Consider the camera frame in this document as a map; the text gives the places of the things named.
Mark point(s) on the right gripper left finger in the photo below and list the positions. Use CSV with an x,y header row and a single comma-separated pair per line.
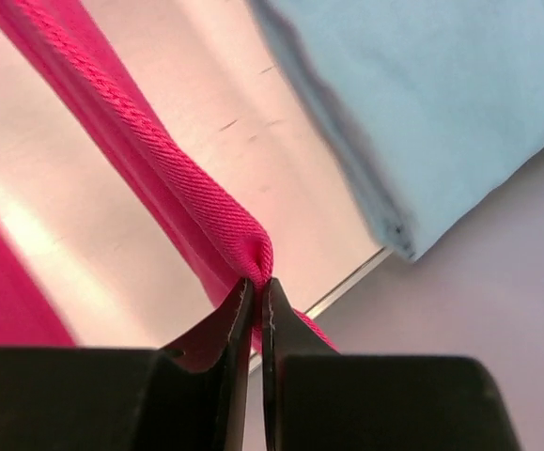
x,y
187,395

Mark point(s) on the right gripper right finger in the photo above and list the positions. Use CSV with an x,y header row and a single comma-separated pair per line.
x,y
316,398

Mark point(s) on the pink trousers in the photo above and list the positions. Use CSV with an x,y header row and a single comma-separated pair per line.
x,y
218,238

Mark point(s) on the folded light blue trousers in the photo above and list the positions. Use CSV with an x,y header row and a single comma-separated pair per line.
x,y
428,105

